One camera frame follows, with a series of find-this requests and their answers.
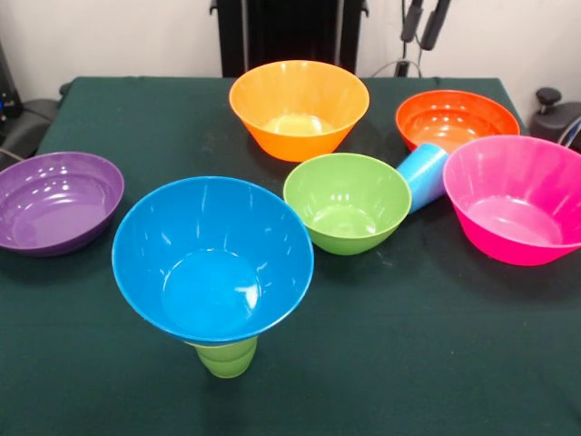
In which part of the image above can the large pink bowl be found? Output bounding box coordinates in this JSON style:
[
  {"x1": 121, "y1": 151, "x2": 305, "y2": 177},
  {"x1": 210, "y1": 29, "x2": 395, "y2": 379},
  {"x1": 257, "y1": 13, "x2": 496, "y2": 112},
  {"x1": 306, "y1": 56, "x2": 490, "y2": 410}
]
[{"x1": 442, "y1": 134, "x2": 581, "y2": 268}]

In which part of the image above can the wide purple bowl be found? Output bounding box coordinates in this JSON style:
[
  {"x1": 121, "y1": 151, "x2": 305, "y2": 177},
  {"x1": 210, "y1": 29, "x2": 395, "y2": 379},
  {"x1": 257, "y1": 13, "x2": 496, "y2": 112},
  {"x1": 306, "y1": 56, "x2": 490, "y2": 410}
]
[{"x1": 0, "y1": 151, "x2": 125, "y2": 258}]

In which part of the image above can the wide red-orange bowl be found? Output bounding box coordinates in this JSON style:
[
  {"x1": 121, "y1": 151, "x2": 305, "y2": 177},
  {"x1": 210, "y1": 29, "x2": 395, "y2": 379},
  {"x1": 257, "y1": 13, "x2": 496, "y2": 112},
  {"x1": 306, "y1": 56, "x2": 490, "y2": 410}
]
[{"x1": 394, "y1": 89, "x2": 522, "y2": 155}]

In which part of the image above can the large yellow-orange bowl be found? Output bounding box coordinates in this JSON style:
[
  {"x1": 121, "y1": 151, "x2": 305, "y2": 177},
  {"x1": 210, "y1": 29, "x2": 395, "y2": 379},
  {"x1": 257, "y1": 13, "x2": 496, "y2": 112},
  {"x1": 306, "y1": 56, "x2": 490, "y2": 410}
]
[{"x1": 228, "y1": 60, "x2": 370, "y2": 164}]

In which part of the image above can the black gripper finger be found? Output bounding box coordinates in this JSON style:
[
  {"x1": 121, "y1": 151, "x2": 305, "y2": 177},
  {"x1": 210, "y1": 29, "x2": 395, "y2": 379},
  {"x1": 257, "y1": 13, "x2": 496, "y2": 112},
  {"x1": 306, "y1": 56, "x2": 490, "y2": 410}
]
[
  {"x1": 419, "y1": 0, "x2": 453, "y2": 51},
  {"x1": 400, "y1": 0, "x2": 426, "y2": 44}
]

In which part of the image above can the black wall cable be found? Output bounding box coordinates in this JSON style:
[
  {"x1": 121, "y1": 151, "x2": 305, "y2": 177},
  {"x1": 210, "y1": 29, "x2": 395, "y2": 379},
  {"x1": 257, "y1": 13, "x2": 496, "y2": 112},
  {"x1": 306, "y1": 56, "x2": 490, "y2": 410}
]
[{"x1": 394, "y1": 0, "x2": 426, "y2": 78}]

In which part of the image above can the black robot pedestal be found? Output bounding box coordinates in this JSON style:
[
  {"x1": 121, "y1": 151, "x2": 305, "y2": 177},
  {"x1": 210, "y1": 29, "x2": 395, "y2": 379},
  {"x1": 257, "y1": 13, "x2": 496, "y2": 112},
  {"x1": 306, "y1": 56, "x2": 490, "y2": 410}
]
[{"x1": 209, "y1": 0, "x2": 369, "y2": 78}]

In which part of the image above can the grey chair with black knob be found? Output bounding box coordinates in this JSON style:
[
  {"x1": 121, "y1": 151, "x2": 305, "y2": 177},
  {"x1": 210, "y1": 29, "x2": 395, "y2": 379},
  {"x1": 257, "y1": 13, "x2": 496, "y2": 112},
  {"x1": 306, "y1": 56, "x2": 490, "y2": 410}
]
[{"x1": 528, "y1": 87, "x2": 581, "y2": 151}]

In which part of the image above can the black equipment box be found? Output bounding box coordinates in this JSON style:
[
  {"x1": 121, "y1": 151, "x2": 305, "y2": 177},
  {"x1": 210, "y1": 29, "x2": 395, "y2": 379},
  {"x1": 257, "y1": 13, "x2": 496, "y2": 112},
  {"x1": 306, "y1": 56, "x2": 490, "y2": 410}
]
[{"x1": 0, "y1": 40, "x2": 24, "y2": 126}]

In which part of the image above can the white cable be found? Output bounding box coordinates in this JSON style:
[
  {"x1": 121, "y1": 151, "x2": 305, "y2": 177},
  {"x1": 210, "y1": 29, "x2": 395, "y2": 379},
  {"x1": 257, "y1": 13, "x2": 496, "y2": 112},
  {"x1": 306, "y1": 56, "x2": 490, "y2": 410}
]
[{"x1": 369, "y1": 58, "x2": 401, "y2": 78}]

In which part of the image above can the stack of green cups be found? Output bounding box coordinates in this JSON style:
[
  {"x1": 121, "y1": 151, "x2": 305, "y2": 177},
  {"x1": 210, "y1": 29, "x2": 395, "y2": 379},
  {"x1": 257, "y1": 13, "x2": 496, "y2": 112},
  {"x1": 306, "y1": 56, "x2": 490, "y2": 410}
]
[{"x1": 193, "y1": 335, "x2": 260, "y2": 380}]

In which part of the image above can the large green bowl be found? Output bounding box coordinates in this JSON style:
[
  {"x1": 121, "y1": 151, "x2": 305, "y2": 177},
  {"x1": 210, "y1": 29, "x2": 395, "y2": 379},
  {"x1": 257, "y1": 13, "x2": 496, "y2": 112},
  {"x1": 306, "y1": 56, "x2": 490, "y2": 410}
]
[{"x1": 282, "y1": 153, "x2": 413, "y2": 256}]

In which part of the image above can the blue bowl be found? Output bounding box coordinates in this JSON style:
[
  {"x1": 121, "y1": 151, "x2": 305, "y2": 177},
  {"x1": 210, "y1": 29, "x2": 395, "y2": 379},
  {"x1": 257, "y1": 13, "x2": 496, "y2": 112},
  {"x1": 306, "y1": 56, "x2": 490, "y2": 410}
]
[{"x1": 111, "y1": 175, "x2": 315, "y2": 345}]

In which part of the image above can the blue cup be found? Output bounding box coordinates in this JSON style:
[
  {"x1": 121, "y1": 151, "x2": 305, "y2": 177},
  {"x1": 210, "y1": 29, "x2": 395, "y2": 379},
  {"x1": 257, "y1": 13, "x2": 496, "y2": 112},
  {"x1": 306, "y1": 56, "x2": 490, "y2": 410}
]
[{"x1": 396, "y1": 143, "x2": 450, "y2": 214}]

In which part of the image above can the dark green tablecloth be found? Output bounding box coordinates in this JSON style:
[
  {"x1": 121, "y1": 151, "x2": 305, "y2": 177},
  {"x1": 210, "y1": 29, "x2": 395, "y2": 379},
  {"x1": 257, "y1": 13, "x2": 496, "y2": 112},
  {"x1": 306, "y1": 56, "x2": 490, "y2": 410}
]
[{"x1": 0, "y1": 75, "x2": 581, "y2": 436}]

